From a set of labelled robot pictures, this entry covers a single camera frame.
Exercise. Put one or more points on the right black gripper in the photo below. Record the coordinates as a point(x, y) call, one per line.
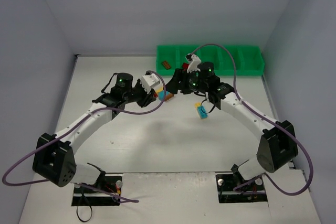
point(177, 82)

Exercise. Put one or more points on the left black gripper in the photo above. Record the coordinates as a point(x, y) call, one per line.
point(144, 98)

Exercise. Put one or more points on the teal rounded lego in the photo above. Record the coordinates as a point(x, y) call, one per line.
point(165, 93)

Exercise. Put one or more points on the yellow half-round lego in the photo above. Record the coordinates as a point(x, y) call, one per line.
point(159, 94)

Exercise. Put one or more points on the brown long lego plate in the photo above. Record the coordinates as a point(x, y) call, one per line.
point(168, 97)

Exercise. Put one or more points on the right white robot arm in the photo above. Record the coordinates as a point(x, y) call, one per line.
point(275, 148)

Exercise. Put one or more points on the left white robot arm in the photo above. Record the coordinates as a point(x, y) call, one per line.
point(55, 156)

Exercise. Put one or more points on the yellow lego brick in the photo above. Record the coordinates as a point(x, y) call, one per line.
point(198, 108)

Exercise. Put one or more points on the teal lego brick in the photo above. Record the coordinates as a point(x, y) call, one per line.
point(204, 114)

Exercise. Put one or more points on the green compartment bin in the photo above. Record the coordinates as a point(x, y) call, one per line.
point(247, 58)

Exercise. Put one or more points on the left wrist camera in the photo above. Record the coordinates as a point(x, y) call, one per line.
point(149, 81)

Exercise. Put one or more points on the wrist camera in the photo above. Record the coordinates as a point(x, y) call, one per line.
point(149, 81)
point(193, 62)

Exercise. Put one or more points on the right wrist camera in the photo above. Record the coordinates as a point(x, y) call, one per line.
point(193, 62)

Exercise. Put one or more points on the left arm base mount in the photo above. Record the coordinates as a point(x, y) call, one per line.
point(88, 197)

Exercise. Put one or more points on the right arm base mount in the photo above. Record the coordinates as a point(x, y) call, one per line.
point(232, 189)

